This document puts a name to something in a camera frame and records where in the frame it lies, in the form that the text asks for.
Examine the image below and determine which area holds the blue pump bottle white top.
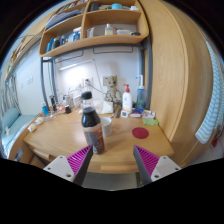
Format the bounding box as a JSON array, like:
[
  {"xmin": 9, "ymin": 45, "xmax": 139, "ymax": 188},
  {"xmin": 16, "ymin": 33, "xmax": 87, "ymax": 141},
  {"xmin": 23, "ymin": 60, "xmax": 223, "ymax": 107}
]
[{"xmin": 134, "ymin": 74, "xmax": 147, "ymax": 109}]

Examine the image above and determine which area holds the wooden wall shelf unit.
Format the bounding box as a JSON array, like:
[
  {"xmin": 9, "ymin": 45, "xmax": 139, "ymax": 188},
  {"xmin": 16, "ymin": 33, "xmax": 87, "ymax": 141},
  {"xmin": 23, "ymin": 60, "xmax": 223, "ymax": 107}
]
[{"xmin": 38, "ymin": 0, "xmax": 150, "ymax": 58}]

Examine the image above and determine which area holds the pale teal pillow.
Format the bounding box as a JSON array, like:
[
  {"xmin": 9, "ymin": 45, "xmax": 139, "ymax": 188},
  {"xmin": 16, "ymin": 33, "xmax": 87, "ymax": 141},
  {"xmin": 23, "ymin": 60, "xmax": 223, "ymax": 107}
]
[{"xmin": 0, "ymin": 107, "xmax": 21, "ymax": 134}]

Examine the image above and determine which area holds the small blue bottle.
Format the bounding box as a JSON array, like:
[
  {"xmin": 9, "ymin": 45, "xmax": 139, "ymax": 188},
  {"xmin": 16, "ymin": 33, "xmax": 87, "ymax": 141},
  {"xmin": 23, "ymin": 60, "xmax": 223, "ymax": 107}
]
[{"xmin": 40, "ymin": 101, "xmax": 50, "ymax": 117}]

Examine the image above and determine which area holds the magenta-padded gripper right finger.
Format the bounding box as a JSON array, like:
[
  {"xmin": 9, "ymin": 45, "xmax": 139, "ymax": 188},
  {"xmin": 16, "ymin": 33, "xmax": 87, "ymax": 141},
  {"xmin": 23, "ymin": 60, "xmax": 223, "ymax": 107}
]
[{"xmin": 133, "ymin": 144, "xmax": 182, "ymax": 186}]

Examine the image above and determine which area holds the white speckled mug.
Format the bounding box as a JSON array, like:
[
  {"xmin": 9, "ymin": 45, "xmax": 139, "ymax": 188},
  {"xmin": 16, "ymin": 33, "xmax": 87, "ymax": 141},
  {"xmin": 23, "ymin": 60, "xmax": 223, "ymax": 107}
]
[{"xmin": 99, "ymin": 116, "xmax": 114, "ymax": 138}]

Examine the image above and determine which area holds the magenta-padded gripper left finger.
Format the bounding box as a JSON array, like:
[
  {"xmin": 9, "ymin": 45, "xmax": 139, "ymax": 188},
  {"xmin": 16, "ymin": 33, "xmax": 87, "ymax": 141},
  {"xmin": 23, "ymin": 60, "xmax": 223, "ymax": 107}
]
[{"xmin": 43, "ymin": 144, "xmax": 94, "ymax": 187}]

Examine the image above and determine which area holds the wooden tree figure toy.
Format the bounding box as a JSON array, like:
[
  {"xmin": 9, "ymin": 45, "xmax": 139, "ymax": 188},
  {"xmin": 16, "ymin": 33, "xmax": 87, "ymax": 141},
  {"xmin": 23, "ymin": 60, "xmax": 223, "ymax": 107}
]
[{"xmin": 105, "ymin": 75, "xmax": 122, "ymax": 104}]

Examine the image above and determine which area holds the white pump bottle red top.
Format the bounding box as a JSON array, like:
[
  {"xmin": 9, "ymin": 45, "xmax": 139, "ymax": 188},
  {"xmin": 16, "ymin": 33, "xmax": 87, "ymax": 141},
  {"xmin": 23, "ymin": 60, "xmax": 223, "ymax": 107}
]
[{"xmin": 121, "ymin": 83, "xmax": 133, "ymax": 114}]

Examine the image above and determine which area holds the white light bar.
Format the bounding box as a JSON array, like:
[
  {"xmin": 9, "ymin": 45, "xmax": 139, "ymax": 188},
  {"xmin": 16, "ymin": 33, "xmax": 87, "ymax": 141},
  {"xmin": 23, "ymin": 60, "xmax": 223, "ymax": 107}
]
[{"xmin": 59, "ymin": 59, "xmax": 96, "ymax": 71}]

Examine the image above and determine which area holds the dark drink bottle black cap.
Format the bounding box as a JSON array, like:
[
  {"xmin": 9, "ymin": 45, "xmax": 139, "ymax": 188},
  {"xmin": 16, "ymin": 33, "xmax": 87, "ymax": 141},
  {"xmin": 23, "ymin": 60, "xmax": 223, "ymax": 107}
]
[{"xmin": 80, "ymin": 90, "xmax": 106, "ymax": 155}]

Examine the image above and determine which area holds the flat round red coaster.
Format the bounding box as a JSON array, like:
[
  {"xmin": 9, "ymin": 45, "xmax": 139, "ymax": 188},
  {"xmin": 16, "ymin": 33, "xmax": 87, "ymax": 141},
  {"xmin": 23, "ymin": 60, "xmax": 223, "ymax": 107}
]
[{"xmin": 131, "ymin": 127, "xmax": 150, "ymax": 140}]

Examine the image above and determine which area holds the teal white striped towel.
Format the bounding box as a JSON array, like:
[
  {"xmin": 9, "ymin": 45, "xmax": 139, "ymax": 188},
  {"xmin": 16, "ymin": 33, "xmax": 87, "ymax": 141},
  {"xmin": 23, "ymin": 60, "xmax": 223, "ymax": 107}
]
[{"xmin": 194, "ymin": 39, "xmax": 224, "ymax": 145}]

